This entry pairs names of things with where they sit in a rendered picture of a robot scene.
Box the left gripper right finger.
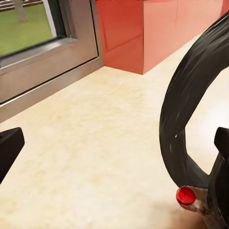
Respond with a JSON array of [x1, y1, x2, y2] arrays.
[[214, 127, 229, 164]]

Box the electric kettle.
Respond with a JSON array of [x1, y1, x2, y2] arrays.
[[159, 12, 229, 229]]

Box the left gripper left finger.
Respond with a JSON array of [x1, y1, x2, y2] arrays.
[[0, 127, 25, 184]]

